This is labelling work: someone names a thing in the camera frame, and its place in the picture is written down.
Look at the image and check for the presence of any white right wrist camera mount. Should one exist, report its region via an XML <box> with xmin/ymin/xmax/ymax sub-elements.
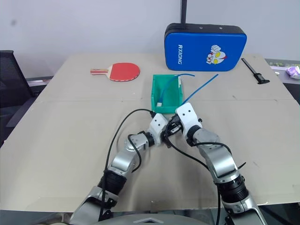
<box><xmin>175</xmin><ymin>102</ymin><xmax>203</xmax><ymax>138</ymax></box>

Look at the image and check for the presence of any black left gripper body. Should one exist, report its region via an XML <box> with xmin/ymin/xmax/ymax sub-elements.
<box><xmin>161</xmin><ymin>126</ymin><xmax>173</xmax><ymax>149</ymax></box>

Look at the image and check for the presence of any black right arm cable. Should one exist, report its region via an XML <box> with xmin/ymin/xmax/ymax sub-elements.
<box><xmin>166</xmin><ymin>137</ymin><xmax>247</xmax><ymax>225</ymax></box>

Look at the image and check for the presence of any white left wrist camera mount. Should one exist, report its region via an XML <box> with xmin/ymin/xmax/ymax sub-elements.
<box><xmin>148</xmin><ymin>113</ymin><xmax>169</xmax><ymax>146</ymax></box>

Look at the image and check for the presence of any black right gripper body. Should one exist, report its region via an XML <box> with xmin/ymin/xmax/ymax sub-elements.
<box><xmin>167</xmin><ymin>114</ymin><xmax>185</xmax><ymax>136</ymax></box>

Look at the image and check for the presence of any blue cable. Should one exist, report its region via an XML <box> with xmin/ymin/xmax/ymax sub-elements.
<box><xmin>181</xmin><ymin>74</ymin><xmax>219</xmax><ymax>105</ymax></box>
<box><xmin>158</xmin><ymin>73</ymin><xmax>196</xmax><ymax>104</ymax></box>

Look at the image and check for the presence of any black caliper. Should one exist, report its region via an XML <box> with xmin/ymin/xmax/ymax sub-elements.
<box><xmin>241</xmin><ymin>58</ymin><xmax>270</xmax><ymax>85</ymax></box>

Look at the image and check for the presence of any grey side desk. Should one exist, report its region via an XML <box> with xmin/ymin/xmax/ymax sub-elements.
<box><xmin>266</xmin><ymin>58</ymin><xmax>300</xmax><ymax>85</ymax></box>

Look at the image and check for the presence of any blue RXIONG kick pad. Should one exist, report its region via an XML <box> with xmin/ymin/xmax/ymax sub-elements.
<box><xmin>164</xmin><ymin>22</ymin><xmax>248</xmax><ymax>72</ymax></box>

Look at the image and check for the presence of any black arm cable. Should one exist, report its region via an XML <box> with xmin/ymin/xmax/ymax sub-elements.
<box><xmin>166</xmin><ymin>137</ymin><xmax>247</xmax><ymax>225</ymax></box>
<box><xmin>98</xmin><ymin>108</ymin><xmax>156</xmax><ymax>222</ymax></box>

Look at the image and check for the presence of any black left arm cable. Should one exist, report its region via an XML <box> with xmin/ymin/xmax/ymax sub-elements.
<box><xmin>98</xmin><ymin>108</ymin><xmax>156</xmax><ymax>222</ymax></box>

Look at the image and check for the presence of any green plastic bin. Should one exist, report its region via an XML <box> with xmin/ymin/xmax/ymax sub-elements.
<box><xmin>150</xmin><ymin>74</ymin><xmax>186</xmax><ymax>114</ymax></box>

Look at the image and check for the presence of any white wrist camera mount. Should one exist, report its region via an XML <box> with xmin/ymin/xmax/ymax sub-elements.
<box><xmin>175</xmin><ymin>102</ymin><xmax>203</xmax><ymax>138</ymax></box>
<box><xmin>148</xmin><ymin>113</ymin><xmax>169</xmax><ymax>146</ymax></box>

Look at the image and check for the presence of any black mesh office chair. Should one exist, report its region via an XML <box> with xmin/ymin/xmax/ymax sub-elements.
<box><xmin>0</xmin><ymin>50</ymin><xmax>39</xmax><ymax>128</ymax></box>

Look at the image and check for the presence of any black pole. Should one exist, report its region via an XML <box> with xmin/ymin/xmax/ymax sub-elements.
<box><xmin>180</xmin><ymin>0</ymin><xmax>188</xmax><ymax>24</ymax></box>

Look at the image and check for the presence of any red table tennis paddle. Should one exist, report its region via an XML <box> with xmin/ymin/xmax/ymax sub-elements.
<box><xmin>90</xmin><ymin>62</ymin><xmax>141</xmax><ymax>83</ymax></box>

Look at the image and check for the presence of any purple crumpled bag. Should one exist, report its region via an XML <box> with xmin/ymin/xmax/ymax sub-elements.
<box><xmin>286</xmin><ymin>66</ymin><xmax>300</xmax><ymax>79</ymax></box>

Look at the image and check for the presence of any grey rounded robot body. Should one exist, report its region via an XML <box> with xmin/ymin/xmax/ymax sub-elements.
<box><xmin>97</xmin><ymin>211</ymin><xmax>202</xmax><ymax>225</ymax></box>

